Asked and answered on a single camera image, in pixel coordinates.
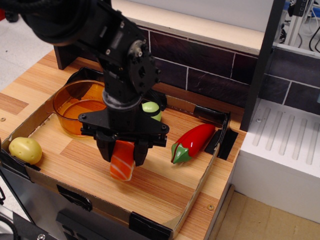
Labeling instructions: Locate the cardboard fence with black tape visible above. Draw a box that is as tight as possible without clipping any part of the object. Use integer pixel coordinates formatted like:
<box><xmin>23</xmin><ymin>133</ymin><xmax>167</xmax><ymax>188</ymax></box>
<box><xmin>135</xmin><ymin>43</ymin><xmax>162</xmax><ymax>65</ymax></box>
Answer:
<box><xmin>0</xmin><ymin>63</ymin><xmax>244</xmax><ymax>240</ymax></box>

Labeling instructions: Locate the orange transparent plastic pot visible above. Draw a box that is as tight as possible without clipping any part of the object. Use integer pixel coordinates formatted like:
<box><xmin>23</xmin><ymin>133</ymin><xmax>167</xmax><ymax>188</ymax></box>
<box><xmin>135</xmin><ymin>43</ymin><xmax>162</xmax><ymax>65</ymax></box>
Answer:
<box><xmin>52</xmin><ymin>80</ymin><xmax>106</xmax><ymax>136</ymax></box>

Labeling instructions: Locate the white toy sink drainboard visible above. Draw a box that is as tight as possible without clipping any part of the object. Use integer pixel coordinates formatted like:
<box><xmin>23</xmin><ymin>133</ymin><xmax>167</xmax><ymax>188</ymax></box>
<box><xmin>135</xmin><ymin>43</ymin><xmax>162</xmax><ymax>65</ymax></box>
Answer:
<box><xmin>231</xmin><ymin>100</ymin><xmax>320</xmax><ymax>223</ymax></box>

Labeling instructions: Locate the dark shelf frame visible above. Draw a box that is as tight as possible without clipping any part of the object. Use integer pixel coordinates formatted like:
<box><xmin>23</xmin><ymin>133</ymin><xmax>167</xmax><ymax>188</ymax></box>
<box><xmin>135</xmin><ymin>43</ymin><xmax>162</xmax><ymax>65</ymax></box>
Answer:
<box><xmin>42</xmin><ymin>0</ymin><xmax>287</xmax><ymax>133</ymax></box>

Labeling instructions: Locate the salmon nigiri sushi toy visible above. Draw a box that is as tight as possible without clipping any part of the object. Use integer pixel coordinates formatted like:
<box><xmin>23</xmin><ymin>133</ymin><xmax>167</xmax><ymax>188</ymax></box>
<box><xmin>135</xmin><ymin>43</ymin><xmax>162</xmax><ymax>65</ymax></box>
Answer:
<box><xmin>109</xmin><ymin>140</ymin><xmax>135</xmax><ymax>182</ymax></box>

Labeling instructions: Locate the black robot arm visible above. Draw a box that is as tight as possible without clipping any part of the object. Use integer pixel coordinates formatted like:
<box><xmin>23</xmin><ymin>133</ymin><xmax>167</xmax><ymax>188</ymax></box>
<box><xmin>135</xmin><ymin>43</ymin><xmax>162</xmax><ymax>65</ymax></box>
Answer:
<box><xmin>0</xmin><ymin>0</ymin><xmax>169</xmax><ymax>166</ymax></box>

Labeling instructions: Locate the red toy chili pepper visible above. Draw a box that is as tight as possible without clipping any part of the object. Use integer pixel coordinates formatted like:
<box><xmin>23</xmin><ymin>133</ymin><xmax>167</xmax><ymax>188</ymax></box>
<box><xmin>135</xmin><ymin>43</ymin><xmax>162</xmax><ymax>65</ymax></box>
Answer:
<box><xmin>171</xmin><ymin>123</ymin><xmax>216</xmax><ymax>164</ymax></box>

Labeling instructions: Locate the yellow toy potato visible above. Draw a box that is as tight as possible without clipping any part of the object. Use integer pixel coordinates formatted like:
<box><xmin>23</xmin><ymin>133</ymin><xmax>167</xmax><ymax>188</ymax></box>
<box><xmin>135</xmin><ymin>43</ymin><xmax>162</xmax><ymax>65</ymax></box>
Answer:
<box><xmin>8</xmin><ymin>137</ymin><xmax>43</xmax><ymax>165</ymax></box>

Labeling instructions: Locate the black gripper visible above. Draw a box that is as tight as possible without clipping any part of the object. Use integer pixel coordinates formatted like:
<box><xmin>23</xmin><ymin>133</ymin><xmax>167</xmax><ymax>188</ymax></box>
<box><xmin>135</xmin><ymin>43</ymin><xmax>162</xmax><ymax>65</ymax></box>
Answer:
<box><xmin>78</xmin><ymin>105</ymin><xmax>170</xmax><ymax>167</ymax></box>

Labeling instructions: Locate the green toy pear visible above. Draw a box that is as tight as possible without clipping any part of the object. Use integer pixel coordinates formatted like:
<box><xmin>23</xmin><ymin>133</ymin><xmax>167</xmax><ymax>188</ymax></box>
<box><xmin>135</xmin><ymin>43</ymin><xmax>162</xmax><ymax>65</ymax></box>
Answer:
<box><xmin>142</xmin><ymin>101</ymin><xmax>162</xmax><ymax>122</ymax></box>

